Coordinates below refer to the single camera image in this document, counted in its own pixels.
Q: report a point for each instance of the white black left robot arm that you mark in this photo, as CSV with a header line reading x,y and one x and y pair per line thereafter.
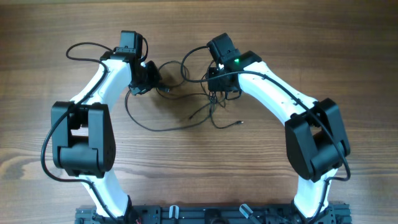
x,y
82,137

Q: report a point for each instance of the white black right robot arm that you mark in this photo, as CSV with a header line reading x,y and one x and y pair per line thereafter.
x,y
315,136

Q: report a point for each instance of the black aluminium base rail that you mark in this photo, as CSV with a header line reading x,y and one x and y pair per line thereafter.
x,y
277,213

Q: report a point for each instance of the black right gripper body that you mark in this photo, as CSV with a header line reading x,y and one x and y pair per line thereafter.
x,y
218,81

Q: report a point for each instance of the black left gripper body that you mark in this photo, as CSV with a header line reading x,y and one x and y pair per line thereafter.
x,y
148,78

